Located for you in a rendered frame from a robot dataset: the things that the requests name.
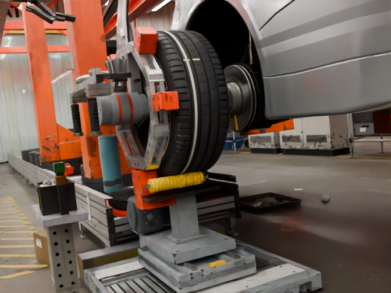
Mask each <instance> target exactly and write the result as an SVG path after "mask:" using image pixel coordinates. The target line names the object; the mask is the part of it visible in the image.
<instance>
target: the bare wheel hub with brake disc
mask: <svg viewBox="0 0 391 293"><path fill-rule="evenodd" d="M223 71H224V74H225V79H226V83H227V88H228V96H229V99H228V101H229V115H230V120H229V126H228V129H229V130H231V131H234V132H239V131H244V130H246V129H248V128H249V126H250V125H251V123H252V122H253V119H254V116H255V111H256V107H257V96H256V91H255V85H254V82H253V80H252V78H251V76H250V74H249V72H248V71H247V70H246V69H245V68H244V67H243V66H240V65H230V66H228V67H226V68H225V69H224V70H223ZM234 115H236V118H237V125H238V130H236V126H235V122H234Z"/></svg>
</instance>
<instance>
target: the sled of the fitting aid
mask: <svg viewBox="0 0 391 293"><path fill-rule="evenodd" d="M138 259H139V263H140V264H141V265H143V266H144V267H145V268H146V269H148V270H149V271H150V272H151V273H153V274H154V275H156V276H157V277H158V278H159V279H161V280H162V281H163V282H164V283H166V284H167V285H168V286H170V287H171V288H172V289H173V290H175V291H176V292H177V293H189V292H193V291H196V290H200V289H203V288H207V287H210V286H213V285H217V284H220V283H224V282H226V281H230V280H234V279H236V278H240V277H243V276H247V275H249V274H253V273H256V272H257V270H256V262H255V255H253V254H251V253H248V252H246V251H243V250H241V249H239V248H236V249H232V250H229V251H225V252H221V253H217V254H214V255H209V256H206V257H203V258H198V259H194V260H190V261H187V262H183V263H179V264H176V265H175V264H173V263H172V262H170V261H169V260H167V259H165V258H164V257H163V256H161V255H159V254H158V253H156V252H155V251H153V250H152V249H150V248H149V247H147V246H144V247H141V248H138Z"/></svg>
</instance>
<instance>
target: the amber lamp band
mask: <svg viewBox="0 0 391 293"><path fill-rule="evenodd" d="M54 179H55V185H56V186H57V187H58V186H63V185H67V181H66V175H62V176H54Z"/></svg>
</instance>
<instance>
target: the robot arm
mask: <svg viewBox="0 0 391 293"><path fill-rule="evenodd" d="M12 1H16V2H25V3H27V5H26V11H28V12H31V13H33V14H35V15H37V16H38V17H40V18H42V19H43V20H45V21H46V22H48V23H49V24H53V22H54V21H55V20H59V21H62V22H64V21H69V22H75V20H76V16H73V15H68V14H64V13H59V12H56V13H55V14H54V12H53V11H52V10H50V8H48V7H47V6H46V5H45V4H44V3H43V2H42V1H41V0H12ZM32 4H34V5H35V6H36V7H37V8H36V7H35V6H33V5H32ZM38 8H40V9H38Z"/></svg>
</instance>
